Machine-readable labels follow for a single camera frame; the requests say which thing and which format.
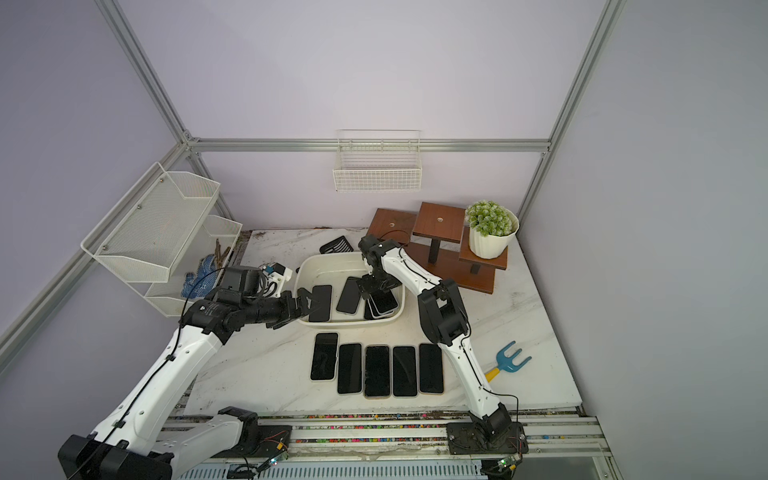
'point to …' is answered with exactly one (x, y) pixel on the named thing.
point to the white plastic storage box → (329, 282)
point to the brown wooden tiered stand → (436, 237)
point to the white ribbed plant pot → (490, 247)
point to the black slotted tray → (338, 245)
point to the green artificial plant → (490, 218)
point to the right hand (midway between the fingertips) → (381, 293)
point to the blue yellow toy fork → (504, 362)
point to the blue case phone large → (380, 305)
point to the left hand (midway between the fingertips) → (310, 312)
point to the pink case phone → (430, 364)
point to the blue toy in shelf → (200, 285)
